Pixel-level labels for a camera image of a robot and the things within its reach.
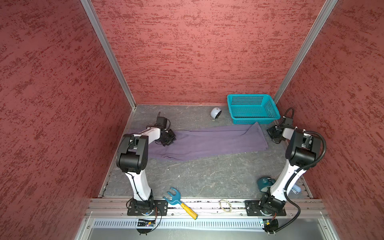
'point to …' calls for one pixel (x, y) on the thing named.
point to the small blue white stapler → (296, 189)
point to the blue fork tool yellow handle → (176, 199)
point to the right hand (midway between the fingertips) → (268, 133)
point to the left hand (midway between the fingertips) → (175, 142)
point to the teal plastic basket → (247, 109)
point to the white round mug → (215, 112)
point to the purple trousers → (174, 143)
